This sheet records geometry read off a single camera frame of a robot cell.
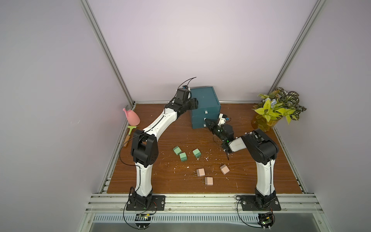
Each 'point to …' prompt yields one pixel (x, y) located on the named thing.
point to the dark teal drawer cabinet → (208, 106)
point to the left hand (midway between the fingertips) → (196, 100)
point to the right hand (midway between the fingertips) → (205, 117)
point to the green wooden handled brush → (131, 127)
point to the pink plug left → (200, 172)
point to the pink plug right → (224, 169)
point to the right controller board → (266, 220)
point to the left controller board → (143, 217)
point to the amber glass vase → (259, 122)
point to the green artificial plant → (279, 103)
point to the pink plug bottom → (208, 181)
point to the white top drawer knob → (206, 111)
